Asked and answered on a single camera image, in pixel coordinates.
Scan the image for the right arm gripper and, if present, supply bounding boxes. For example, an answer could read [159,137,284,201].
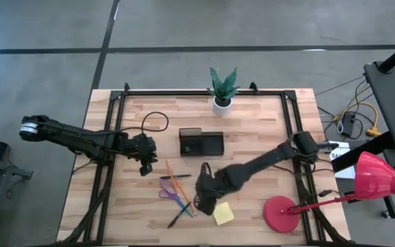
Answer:
[194,169,232,216]

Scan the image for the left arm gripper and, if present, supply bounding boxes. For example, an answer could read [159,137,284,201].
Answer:
[125,132,159,178]

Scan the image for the yellow sticky note pad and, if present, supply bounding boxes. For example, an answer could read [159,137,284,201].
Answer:
[212,201,235,226]

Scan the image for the orange pencil with pink eraser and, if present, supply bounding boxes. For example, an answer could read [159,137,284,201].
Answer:
[174,179,198,216]
[165,159,184,200]

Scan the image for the plain black pen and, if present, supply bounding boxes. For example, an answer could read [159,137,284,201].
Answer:
[159,174,192,180]

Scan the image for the purple handled scissors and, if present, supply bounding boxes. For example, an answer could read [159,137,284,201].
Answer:
[158,178,193,218]

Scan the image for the black mesh desk organizer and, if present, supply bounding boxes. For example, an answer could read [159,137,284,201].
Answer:
[178,127,225,157]

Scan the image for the red desk lamp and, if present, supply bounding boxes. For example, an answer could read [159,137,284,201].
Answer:
[263,151,395,233]

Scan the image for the white plant pot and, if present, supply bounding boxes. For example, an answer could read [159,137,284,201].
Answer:
[212,95,233,117]

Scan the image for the green snake plant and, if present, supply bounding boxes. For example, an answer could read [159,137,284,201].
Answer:
[206,67,241,105]

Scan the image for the white paper sheet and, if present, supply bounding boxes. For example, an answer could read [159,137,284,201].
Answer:
[328,140,357,180]

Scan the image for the black power brick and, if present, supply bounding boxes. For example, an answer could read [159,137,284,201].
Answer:
[340,111,357,138]

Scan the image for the black slanted beam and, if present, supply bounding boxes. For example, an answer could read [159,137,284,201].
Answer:
[331,131,395,173]

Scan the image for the black cart top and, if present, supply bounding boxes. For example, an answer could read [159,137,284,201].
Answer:
[363,60,395,151]

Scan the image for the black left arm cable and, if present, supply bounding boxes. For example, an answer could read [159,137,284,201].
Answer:
[110,111,169,135]

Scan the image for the black aluminium table frame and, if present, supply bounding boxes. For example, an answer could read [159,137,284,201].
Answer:
[56,82,352,246]

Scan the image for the yellow extension cable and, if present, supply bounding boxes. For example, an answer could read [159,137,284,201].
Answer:
[333,101,383,138]

